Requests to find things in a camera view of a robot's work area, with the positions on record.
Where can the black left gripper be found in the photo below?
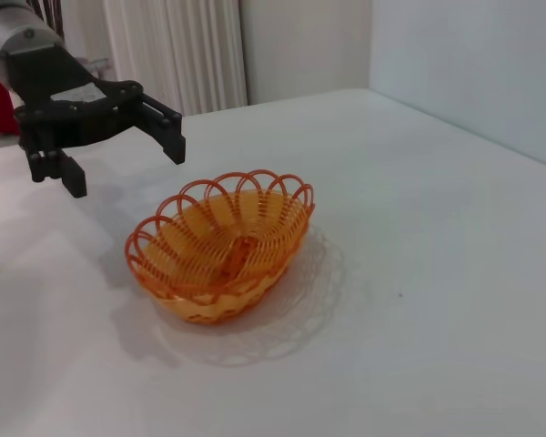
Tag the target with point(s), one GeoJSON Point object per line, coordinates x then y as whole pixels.
{"type": "Point", "coordinates": [73, 118]}

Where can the orange plastic woven basket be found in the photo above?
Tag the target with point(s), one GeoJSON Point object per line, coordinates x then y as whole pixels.
{"type": "Point", "coordinates": [218, 302]}

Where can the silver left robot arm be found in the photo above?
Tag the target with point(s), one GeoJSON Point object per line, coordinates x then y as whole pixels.
{"type": "Point", "coordinates": [13, 36]}

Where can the red object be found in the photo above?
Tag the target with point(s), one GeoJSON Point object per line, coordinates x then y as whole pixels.
{"type": "Point", "coordinates": [0, 118]}

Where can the white pleated curtain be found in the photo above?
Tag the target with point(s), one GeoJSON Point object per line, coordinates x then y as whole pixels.
{"type": "Point", "coordinates": [186, 45]}

